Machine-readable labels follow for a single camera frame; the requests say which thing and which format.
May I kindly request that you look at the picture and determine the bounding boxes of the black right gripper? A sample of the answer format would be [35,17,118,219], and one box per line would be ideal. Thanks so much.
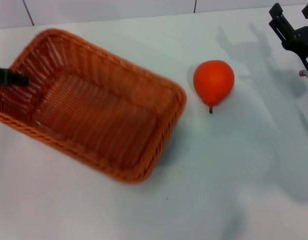
[268,1,308,71]

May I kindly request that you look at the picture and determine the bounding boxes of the orange woven wicker basket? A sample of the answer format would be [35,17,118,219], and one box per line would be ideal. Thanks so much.
[0,28,188,185]

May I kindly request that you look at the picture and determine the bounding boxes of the orange red pear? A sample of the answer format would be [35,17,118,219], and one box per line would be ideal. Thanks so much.
[193,59,235,115]

